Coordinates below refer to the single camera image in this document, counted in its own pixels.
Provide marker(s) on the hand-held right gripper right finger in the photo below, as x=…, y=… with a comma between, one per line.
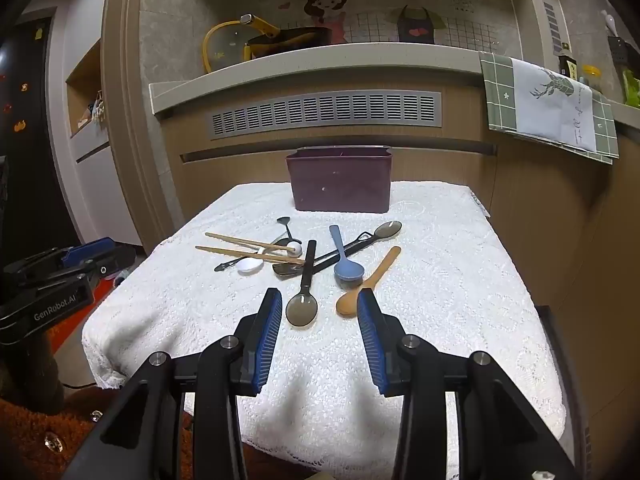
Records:
x=372, y=345

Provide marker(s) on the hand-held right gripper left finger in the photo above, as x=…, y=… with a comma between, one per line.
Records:
x=265, y=340

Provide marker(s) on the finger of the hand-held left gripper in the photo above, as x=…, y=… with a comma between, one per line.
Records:
x=112, y=262
x=85, y=252

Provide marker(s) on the utensils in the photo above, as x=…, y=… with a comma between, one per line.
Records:
x=301, y=308

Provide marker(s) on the black shovel-shaped spoon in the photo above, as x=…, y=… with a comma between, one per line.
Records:
x=285, y=271

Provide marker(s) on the white spoon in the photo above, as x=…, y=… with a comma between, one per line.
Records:
x=250, y=266

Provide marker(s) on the wooden spoon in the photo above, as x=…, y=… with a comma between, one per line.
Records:
x=382, y=270

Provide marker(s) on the blue plastic spoon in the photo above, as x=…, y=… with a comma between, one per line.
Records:
x=348, y=271

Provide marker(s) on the wooden chopstick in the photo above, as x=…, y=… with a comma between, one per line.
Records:
x=235, y=253
x=235, y=238

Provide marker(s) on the small black spoon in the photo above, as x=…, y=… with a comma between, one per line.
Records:
x=283, y=220

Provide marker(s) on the maroon plastic utensil container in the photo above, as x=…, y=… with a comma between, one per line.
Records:
x=340, y=185

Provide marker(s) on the white textured towel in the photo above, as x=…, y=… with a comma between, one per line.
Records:
x=440, y=310

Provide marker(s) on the red rug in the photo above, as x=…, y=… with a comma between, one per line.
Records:
x=30, y=440

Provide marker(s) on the black fridge with magnets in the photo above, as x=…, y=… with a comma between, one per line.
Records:
x=25, y=135

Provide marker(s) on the wooden cabinet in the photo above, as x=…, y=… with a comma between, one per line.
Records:
x=450, y=180

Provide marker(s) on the grey vent grille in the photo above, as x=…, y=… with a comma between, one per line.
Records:
x=325, y=110

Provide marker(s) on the yellow-rimmed glass pan lid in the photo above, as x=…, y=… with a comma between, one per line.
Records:
x=212, y=35

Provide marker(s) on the grey stone countertop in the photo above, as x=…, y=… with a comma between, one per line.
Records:
x=300, y=65

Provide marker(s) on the dark bottle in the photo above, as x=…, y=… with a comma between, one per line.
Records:
x=567, y=67

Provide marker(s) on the jar with yellow lid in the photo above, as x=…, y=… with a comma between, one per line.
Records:
x=591, y=75

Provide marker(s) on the cartoon wall sticker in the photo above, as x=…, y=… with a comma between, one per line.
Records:
x=415, y=10

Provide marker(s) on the white wall vent panel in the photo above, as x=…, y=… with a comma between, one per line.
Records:
x=549, y=27

